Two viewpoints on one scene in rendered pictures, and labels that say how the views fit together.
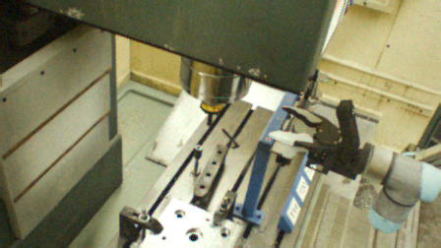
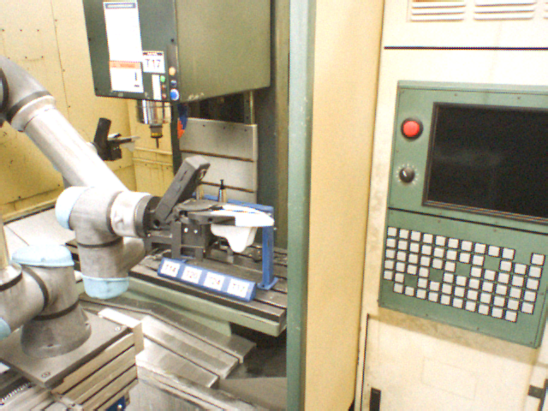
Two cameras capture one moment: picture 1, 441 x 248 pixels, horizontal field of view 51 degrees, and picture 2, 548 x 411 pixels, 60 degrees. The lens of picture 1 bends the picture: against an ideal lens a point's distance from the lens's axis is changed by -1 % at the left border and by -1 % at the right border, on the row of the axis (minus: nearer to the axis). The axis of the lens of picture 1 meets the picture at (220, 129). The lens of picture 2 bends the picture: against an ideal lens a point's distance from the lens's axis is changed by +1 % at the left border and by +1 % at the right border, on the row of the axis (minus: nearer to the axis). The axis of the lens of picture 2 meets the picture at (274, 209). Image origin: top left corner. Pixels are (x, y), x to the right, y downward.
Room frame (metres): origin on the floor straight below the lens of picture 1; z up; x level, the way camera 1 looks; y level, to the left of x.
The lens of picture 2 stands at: (1.79, -1.88, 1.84)
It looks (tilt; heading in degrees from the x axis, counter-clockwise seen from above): 20 degrees down; 102
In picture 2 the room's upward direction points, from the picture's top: straight up
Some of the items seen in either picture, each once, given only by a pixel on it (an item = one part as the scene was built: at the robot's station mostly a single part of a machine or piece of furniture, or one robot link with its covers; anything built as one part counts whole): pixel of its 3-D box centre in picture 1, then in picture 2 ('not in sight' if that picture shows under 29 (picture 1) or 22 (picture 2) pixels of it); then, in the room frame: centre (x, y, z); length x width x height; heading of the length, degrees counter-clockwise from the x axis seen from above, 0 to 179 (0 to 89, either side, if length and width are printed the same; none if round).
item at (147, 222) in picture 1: (142, 224); not in sight; (0.82, 0.18, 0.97); 0.13 x 0.03 x 0.15; 73
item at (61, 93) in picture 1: (60, 128); (217, 169); (0.98, 0.45, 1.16); 0.48 x 0.05 x 0.51; 163
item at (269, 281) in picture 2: not in sight; (267, 251); (1.41, -0.26, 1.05); 0.10 x 0.05 x 0.30; 73
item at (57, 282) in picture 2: not in sight; (44, 276); (1.09, -1.07, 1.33); 0.13 x 0.12 x 0.14; 85
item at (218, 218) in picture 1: (222, 213); not in sight; (0.92, -0.05, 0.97); 0.13 x 0.03 x 0.15; 163
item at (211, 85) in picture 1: (218, 60); (154, 107); (0.85, 0.03, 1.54); 0.16 x 0.16 x 0.12
